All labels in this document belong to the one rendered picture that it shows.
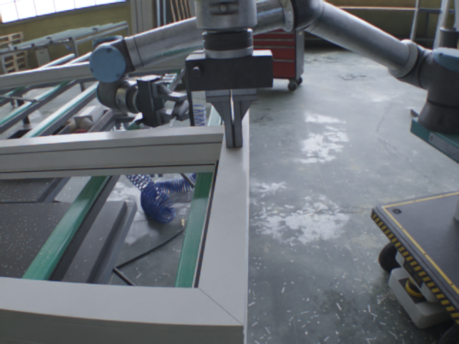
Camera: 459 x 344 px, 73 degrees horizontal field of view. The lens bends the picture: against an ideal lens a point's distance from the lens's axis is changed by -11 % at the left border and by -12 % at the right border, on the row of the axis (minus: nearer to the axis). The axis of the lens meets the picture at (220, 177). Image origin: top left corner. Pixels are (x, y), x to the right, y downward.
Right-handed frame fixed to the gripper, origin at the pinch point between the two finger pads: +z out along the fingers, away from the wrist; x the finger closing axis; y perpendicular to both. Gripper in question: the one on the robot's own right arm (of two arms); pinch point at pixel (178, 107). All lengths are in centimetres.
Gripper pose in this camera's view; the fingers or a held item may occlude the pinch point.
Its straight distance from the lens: 87.4
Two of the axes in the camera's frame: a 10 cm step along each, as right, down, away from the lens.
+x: -0.6, -8.7, -4.9
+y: -6.6, 4.0, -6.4
